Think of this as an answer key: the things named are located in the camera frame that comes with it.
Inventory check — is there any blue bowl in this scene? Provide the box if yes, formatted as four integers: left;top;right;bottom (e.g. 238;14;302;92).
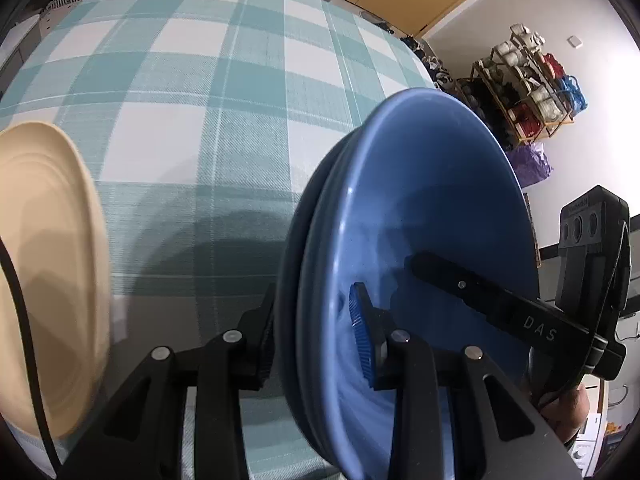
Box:
275;132;351;478
295;87;542;480

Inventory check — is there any row of shoes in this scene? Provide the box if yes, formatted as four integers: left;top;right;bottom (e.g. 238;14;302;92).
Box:
360;10;458;91

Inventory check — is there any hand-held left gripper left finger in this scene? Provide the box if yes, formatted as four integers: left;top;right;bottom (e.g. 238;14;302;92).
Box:
57;282;278;480

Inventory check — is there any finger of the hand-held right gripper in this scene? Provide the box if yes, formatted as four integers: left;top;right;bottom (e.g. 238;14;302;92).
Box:
404;251;506;321

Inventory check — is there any teal checked tablecloth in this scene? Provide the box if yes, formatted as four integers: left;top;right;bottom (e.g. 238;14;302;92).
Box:
0;0;438;480

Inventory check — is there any person's right hand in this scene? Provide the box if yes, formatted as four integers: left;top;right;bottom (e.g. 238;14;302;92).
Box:
537;385;591;443

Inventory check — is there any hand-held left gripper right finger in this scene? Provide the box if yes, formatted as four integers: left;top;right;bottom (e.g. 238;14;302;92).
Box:
348;282;583;480

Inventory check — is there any purple plastic bag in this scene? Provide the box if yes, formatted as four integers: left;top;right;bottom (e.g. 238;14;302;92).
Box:
507;141;555;190

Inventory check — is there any cream ribbed plate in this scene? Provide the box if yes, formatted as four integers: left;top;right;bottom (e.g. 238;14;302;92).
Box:
0;121;112;440

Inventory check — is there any wooden shoe rack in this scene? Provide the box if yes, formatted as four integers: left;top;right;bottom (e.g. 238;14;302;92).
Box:
470;24;588;143

